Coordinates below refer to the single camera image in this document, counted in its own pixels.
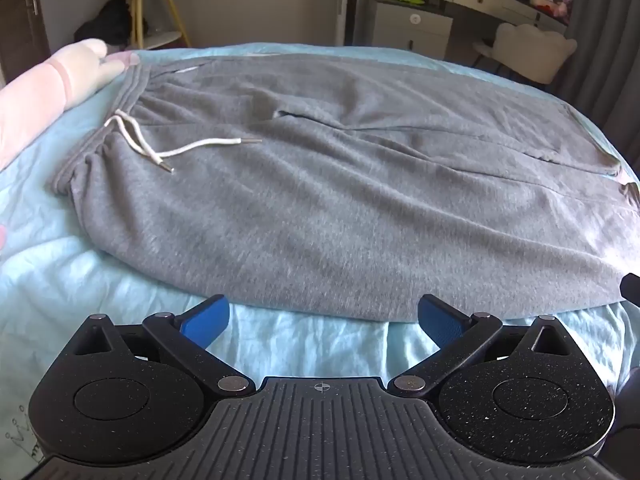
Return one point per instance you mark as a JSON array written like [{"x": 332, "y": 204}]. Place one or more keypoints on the white box with red print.
[{"x": 545, "y": 5}]

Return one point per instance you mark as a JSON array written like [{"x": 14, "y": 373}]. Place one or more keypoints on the white cushioned chair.
[{"x": 530, "y": 50}]

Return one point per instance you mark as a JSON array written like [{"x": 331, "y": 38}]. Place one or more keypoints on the light blue printed bed sheet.
[{"x": 300, "y": 342}]

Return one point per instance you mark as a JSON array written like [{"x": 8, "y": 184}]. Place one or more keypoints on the small pink plush toy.
[{"x": 566, "y": 7}]

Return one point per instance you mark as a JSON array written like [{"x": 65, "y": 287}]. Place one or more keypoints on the grey and white cabinet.
[{"x": 415, "y": 30}]

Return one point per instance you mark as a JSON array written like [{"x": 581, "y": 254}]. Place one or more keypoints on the brown door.
[{"x": 20, "y": 10}]

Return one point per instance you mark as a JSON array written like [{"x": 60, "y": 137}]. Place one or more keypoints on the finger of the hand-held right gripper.
[{"x": 631, "y": 287}]

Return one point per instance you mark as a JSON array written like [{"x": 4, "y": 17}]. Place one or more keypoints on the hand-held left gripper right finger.
[{"x": 440, "y": 320}]

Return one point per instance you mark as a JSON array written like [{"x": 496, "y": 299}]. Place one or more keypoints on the dark cloth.
[{"x": 112, "y": 20}]

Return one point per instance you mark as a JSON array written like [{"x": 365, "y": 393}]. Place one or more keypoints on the round side table yellow legs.
[{"x": 135, "y": 10}]

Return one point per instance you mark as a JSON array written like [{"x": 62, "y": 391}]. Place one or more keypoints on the grey curtain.
[{"x": 605, "y": 35}]

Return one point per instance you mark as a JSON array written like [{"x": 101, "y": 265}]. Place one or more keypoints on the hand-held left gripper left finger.
[{"x": 207, "y": 320}]

